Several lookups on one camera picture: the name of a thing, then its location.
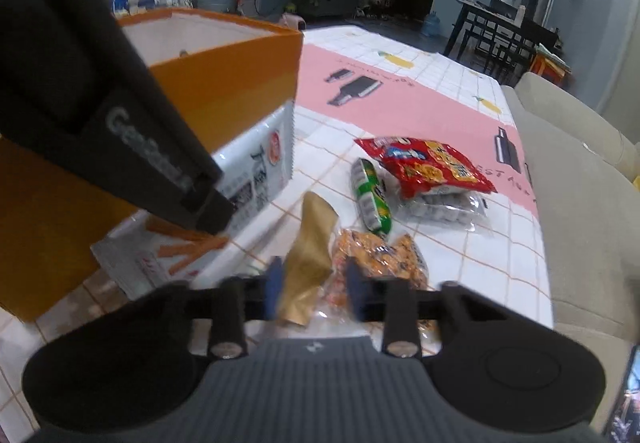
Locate crispy sticks snack packet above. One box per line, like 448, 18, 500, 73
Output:
90, 215, 233, 301

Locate smartphone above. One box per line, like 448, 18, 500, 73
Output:
603, 343, 640, 443

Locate mixed nuts packet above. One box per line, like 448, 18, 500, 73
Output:
320, 229, 441, 339

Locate green snack packet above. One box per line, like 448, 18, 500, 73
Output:
350, 157, 394, 238

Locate orange stool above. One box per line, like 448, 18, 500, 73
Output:
530, 48, 572, 86

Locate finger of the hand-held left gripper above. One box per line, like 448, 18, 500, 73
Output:
182, 188, 236, 235

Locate clear packet of white candies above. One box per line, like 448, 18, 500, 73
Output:
397, 188, 496, 238

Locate blue water jug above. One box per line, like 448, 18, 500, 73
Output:
421, 10, 444, 38

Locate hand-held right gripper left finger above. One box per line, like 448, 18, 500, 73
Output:
150, 257, 286, 360

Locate black dining chair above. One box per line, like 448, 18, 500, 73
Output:
492, 18, 537, 84
462, 25, 507, 70

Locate printed checked tablecloth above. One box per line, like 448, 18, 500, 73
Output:
0, 25, 556, 443

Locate grey plant pot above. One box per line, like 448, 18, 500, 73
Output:
196, 0, 242, 16

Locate white snack packet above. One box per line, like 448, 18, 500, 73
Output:
212, 103, 297, 229

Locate dark dining table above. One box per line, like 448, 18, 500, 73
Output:
442, 0, 561, 74

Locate gold foil snack packet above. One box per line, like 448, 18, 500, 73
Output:
276, 190, 339, 328

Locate red snack packet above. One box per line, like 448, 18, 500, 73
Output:
354, 135, 499, 200

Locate beige sofa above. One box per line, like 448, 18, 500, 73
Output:
500, 72, 640, 443

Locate orange storage box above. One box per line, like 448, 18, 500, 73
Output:
0, 7, 305, 324

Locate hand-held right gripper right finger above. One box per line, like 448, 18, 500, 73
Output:
345, 259, 506, 359

